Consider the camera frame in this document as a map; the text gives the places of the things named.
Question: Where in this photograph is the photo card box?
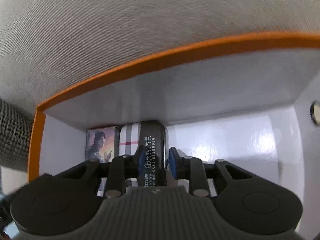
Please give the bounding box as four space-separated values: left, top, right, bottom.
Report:
85 126 121 196

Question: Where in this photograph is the plaid black box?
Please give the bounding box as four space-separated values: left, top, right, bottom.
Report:
119 121 167 189

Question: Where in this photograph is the orange cardboard box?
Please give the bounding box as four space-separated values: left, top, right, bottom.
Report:
28 32 319 239

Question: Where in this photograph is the houndstooth cushion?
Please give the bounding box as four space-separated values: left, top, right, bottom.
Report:
0 100 33 172

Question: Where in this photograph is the beige sofa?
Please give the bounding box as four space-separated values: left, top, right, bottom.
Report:
0 0 320 196

